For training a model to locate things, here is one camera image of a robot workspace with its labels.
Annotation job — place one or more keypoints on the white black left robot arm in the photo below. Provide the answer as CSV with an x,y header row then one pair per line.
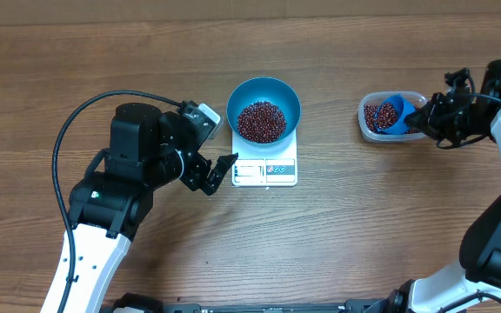
x,y
148,149

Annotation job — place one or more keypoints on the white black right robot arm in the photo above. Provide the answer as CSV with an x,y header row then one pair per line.
x,y
476,276

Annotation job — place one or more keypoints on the white digital kitchen scale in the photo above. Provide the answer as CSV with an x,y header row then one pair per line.
x,y
265,165

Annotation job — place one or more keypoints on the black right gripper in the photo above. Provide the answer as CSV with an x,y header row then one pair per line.
x,y
427,120

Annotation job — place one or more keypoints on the red adzuki beans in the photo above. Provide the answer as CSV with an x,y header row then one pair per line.
x,y
369,115

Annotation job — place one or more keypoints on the clear plastic food container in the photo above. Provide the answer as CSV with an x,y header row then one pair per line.
x,y
377,98

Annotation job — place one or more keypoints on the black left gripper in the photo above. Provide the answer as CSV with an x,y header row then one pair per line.
x,y
194,178

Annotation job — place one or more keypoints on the blue plastic scoop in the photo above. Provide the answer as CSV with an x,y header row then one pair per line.
x,y
404,108

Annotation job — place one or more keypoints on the teal plastic bowl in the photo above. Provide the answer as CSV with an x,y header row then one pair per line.
x,y
259,89

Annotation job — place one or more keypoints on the red beans in bowl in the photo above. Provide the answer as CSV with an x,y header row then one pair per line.
x,y
261,122

